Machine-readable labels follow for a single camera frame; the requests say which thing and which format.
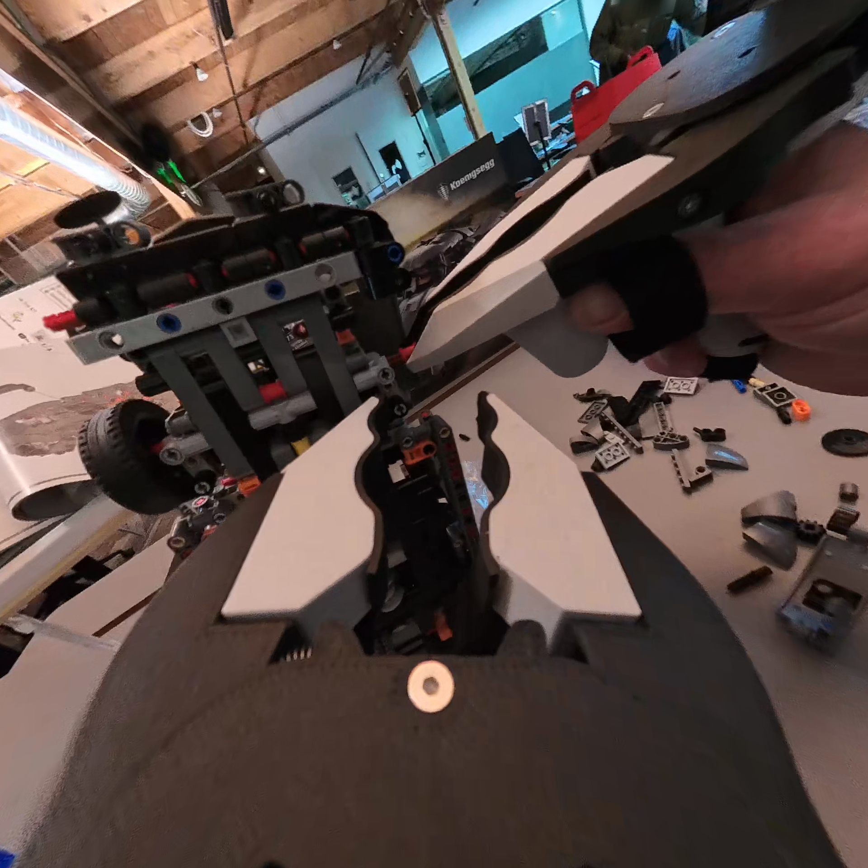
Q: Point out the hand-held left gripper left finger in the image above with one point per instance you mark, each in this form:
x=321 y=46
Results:
x=305 y=536

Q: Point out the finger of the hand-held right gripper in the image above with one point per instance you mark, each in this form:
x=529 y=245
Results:
x=529 y=271
x=556 y=177

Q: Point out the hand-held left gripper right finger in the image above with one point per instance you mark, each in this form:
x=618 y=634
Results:
x=563 y=536

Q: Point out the lego car chassis model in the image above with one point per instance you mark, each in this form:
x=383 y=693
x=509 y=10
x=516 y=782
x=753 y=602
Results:
x=194 y=314

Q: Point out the dark lego set box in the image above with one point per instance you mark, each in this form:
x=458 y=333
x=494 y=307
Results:
x=468 y=180

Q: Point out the pile of loose lego pieces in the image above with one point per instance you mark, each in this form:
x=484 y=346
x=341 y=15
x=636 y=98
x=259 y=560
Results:
x=610 y=447

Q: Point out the black lego axle pin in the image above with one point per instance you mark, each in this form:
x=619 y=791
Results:
x=749 y=580

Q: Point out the grey curved lego panel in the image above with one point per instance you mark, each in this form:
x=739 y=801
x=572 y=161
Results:
x=770 y=507
x=773 y=549

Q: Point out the small black lego gear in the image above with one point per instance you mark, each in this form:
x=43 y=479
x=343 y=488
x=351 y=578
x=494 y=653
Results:
x=809 y=530

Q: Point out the grey lego panel assembly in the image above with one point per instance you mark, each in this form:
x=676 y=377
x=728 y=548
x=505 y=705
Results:
x=820 y=597

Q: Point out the small dark lego connector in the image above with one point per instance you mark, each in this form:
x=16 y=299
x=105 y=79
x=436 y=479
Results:
x=841 y=522
x=848 y=492

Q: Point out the black lego disc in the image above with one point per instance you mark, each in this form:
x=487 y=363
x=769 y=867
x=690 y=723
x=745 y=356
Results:
x=846 y=442

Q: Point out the person's right hand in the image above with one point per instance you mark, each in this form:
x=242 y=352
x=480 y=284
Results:
x=800 y=271

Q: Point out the red bag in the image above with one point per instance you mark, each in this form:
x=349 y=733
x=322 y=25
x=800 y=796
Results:
x=597 y=108

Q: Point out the instruction booklet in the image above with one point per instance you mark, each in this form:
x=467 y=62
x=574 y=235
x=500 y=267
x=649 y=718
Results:
x=41 y=407

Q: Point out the white printed task sheet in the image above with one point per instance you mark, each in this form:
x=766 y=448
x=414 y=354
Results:
x=34 y=312

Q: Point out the green exit sign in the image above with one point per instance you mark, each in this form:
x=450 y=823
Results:
x=169 y=180

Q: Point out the silver ventilation duct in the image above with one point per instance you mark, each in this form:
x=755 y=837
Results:
x=68 y=159

